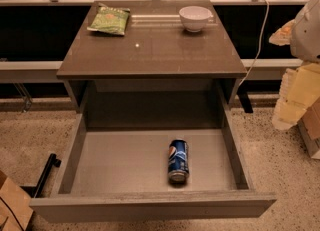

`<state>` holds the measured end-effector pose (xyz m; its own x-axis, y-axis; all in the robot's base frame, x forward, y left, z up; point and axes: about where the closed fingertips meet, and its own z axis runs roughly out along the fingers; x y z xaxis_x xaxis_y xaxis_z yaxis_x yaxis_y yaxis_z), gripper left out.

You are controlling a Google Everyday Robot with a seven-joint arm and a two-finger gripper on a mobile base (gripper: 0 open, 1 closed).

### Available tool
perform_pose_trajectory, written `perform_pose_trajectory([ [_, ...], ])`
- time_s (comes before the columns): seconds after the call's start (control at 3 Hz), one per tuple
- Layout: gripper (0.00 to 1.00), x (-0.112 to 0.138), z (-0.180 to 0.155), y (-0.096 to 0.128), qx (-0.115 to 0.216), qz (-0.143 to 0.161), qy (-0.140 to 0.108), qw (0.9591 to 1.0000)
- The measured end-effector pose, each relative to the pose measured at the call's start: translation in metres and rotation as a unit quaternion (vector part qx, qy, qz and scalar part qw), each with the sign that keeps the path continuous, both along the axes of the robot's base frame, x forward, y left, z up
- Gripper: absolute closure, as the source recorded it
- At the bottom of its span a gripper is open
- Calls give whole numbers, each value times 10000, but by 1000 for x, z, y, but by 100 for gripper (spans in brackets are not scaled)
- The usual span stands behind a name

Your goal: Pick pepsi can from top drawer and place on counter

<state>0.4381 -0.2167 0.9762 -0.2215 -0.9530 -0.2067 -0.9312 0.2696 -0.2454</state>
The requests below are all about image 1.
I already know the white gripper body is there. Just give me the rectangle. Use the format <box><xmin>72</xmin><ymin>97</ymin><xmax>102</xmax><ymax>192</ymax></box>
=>
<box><xmin>287</xmin><ymin>63</ymin><xmax>320</xmax><ymax>109</ymax></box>

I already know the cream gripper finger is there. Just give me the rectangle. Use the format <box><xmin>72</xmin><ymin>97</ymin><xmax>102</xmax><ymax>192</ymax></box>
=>
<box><xmin>272</xmin><ymin>69</ymin><xmax>306</xmax><ymax>130</ymax></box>

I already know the blue pepsi can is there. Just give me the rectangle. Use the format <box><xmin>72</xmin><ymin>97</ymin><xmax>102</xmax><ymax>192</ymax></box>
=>
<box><xmin>168</xmin><ymin>139</ymin><xmax>189</xmax><ymax>184</ymax></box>

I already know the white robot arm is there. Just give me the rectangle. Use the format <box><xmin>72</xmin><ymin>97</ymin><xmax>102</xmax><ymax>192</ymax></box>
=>
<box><xmin>269</xmin><ymin>0</ymin><xmax>320</xmax><ymax>130</ymax></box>

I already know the grey cabinet with counter top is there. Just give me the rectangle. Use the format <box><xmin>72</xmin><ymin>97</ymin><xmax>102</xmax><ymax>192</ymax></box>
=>
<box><xmin>57</xmin><ymin>2</ymin><xmax>245</xmax><ymax>130</ymax></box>

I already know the grey open top drawer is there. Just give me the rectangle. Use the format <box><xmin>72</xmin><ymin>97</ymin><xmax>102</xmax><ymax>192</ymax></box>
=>
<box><xmin>30</xmin><ymin>101</ymin><xmax>276</xmax><ymax>222</ymax></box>

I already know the brown cardboard box right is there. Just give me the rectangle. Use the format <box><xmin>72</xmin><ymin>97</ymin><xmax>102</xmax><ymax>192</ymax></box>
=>
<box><xmin>298</xmin><ymin>98</ymin><xmax>320</xmax><ymax>160</ymax></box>

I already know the brown cardboard box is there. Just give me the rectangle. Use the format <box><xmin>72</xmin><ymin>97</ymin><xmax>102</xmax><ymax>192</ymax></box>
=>
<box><xmin>0</xmin><ymin>170</ymin><xmax>33</xmax><ymax>231</ymax></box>
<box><xmin>298</xmin><ymin>98</ymin><xmax>320</xmax><ymax>160</ymax></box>

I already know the white ceramic bowl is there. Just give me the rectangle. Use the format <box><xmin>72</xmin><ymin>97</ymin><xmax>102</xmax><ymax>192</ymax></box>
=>
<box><xmin>179</xmin><ymin>6</ymin><xmax>213</xmax><ymax>32</ymax></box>

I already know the green chip bag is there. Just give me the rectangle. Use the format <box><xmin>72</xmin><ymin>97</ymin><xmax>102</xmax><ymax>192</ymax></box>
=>
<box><xmin>87</xmin><ymin>4</ymin><xmax>130</xmax><ymax>36</ymax></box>

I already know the black metal bar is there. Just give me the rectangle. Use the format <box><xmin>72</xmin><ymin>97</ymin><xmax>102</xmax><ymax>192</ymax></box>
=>
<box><xmin>22</xmin><ymin>153</ymin><xmax>61</xmax><ymax>198</ymax></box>

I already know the brown cardboard box left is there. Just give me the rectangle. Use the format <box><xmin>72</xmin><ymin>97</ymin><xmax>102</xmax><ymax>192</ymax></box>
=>
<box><xmin>0</xmin><ymin>170</ymin><xmax>33</xmax><ymax>231</ymax></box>

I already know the white hanging cable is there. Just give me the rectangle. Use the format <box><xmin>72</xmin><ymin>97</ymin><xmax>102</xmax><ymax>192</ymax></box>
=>
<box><xmin>237</xmin><ymin>0</ymin><xmax>270</xmax><ymax>89</ymax></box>

